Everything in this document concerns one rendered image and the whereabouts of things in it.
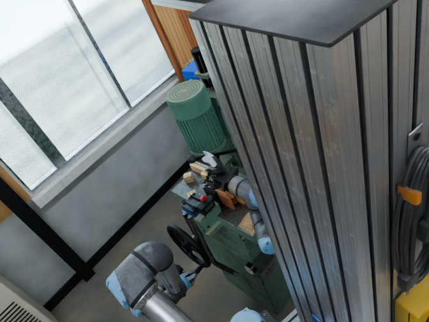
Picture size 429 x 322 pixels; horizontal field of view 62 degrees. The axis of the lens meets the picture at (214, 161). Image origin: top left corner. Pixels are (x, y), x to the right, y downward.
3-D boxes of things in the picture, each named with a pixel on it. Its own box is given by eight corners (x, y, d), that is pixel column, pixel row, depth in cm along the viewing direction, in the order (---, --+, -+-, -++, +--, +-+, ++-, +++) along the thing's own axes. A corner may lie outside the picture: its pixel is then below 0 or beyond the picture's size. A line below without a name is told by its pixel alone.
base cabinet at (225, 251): (225, 280, 250) (189, 216, 206) (274, 222, 273) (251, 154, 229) (277, 317, 220) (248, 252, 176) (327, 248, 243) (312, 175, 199)
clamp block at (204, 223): (186, 222, 181) (180, 211, 176) (204, 204, 187) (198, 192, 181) (206, 234, 171) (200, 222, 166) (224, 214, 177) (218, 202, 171)
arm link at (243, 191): (261, 214, 127) (255, 199, 122) (239, 203, 135) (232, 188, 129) (274, 200, 131) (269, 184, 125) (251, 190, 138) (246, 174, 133)
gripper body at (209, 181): (203, 168, 140) (225, 178, 132) (219, 163, 145) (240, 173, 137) (202, 186, 142) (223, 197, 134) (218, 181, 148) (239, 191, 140)
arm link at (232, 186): (249, 176, 135) (248, 196, 137) (240, 172, 138) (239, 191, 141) (236, 181, 130) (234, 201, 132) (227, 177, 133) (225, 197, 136)
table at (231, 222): (162, 209, 199) (158, 202, 195) (199, 173, 211) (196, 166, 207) (242, 260, 158) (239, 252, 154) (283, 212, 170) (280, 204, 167)
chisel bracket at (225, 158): (210, 181, 181) (205, 169, 175) (228, 163, 186) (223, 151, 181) (221, 186, 176) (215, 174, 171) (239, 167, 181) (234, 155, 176)
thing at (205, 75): (198, 87, 158) (184, 52, 148) (210, 77, 162) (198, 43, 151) (210, 89, 153) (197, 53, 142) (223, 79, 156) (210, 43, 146)
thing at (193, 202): (183, 210, 175) (179, 203, 172) (198, 195, 180) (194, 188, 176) (200, 221, 166) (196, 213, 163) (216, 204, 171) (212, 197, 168)
